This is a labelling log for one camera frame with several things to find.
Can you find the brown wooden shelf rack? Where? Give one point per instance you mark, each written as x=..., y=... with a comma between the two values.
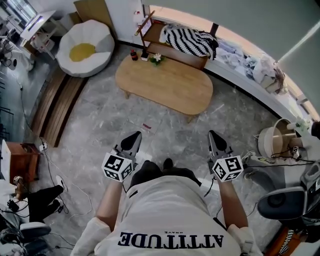
x=180, y=53

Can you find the large brown board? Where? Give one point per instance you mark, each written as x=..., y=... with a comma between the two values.
x=93, y=12

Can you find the wooden coffee table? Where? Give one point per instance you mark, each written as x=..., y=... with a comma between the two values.
x=165, y=82

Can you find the egg-shaped white yellow beanbag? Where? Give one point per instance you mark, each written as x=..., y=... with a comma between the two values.
x=82, y=48

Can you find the person's white printed t-shirt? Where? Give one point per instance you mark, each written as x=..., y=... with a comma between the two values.
x=165, y=212

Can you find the black white striped blanket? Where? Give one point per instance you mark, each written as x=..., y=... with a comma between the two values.
x=190, y=41

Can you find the white desk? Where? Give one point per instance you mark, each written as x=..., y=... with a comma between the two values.
x=37, y=22

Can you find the orange striped chair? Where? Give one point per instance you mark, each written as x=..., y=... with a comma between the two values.
x=277, y=246

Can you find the wooden slat platform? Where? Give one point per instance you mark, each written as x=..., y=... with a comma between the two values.
x=57, y=107

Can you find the red tape mark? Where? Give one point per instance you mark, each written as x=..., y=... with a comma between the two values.
x=147, y=126

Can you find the person's left forearm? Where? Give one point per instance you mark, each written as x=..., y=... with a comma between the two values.
x=110, y=202

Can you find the person's right forearm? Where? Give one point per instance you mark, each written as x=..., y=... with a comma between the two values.
x=231, y=205

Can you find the small potted white flower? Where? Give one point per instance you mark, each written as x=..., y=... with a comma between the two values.
x=157, y=59

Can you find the white power strip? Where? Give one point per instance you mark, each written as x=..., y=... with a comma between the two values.
x=43, y=147

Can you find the white window bench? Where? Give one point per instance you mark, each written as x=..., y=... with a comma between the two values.
x=250, y=87

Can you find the small brown cardboard sheet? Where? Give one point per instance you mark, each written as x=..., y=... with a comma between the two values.
x=75, y=18

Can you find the small white flower plant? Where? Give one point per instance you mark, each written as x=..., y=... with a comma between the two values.
x=303, y=125

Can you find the grey roller blind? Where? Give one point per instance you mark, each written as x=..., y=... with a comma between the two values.
x=225, y=12
x=307, y=65

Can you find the white plastic jug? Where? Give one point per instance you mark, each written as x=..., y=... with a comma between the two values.
x=138, y=18

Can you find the small black white box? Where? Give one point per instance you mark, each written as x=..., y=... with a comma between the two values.
x=145, y=56

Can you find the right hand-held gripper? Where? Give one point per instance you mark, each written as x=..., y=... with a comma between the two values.
x=227, y=167

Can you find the brown wooden cabinet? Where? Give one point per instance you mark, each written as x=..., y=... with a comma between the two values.
x=22, y=160

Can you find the white round basket table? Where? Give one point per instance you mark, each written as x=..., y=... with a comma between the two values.
x=267, y=142

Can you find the dark cola bottle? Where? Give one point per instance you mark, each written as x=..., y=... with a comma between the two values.
x=134, y=55

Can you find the glass window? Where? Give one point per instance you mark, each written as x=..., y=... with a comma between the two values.
x=23, y=8

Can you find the person's right black shoe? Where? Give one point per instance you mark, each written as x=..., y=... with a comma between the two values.
x=168, y=163

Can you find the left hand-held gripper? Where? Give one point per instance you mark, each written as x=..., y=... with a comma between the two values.
x=116, y=166

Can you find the pile of light clothes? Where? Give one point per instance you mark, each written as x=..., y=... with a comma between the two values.
x=260, y=67

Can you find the grey office chair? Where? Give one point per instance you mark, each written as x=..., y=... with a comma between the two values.
x=35, y=228
x=280, y=202

